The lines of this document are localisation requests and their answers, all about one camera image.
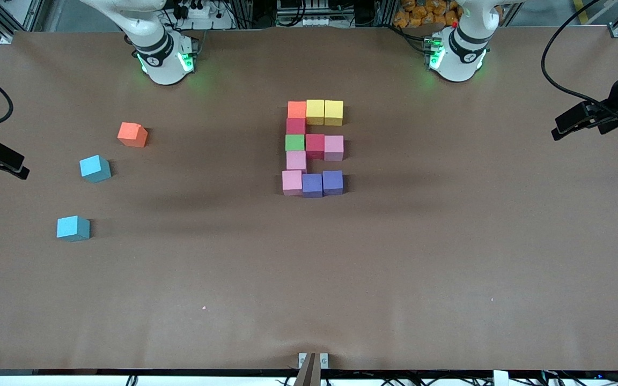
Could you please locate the pile of orange objects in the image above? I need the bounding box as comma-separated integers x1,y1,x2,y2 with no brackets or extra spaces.
394,0,462,28

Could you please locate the blue foam cube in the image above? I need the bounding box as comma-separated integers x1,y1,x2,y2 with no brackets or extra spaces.
56,216,91,242
79,155,112,183

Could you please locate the small metal bracket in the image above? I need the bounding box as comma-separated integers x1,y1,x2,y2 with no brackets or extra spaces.
298,352,329,369

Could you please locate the pink foam cube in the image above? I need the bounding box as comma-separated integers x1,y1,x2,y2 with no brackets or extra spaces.
282,170,304,196
324,135,345,162
286,151,308,174

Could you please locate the yellow foam cube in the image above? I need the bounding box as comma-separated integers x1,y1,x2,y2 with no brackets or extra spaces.
306,99,326,126
325,100,344,127

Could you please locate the brown table cover mat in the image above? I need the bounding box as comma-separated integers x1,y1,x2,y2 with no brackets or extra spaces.
0,26,618,372

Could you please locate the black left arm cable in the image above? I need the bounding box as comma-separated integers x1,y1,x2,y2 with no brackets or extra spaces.
541,0,618,121

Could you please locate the purple foam cube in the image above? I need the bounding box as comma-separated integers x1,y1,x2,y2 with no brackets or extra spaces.
322,170,345,196
302,173,324,198

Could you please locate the white power strip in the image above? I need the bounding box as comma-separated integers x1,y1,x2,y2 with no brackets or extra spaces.
172,0,234,30
276,15,343,27

